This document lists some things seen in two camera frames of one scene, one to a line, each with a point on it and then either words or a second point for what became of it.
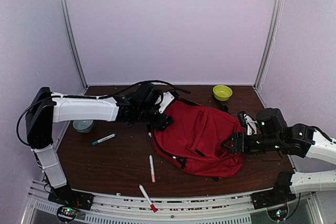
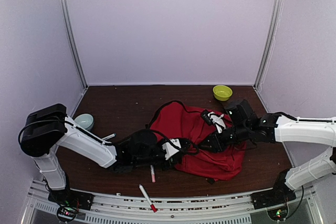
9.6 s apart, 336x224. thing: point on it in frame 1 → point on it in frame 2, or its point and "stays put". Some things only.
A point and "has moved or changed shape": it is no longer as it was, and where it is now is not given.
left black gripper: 163,123 → 171,164
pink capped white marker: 152,169 stays put
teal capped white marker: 111,136 stays put
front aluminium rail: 172,208 stays put
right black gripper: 239,137 → 217,145
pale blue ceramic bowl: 83,126 stays put
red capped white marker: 153,208 stays put
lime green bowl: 222,93 stays put
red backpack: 194,140 has moved or changed shape
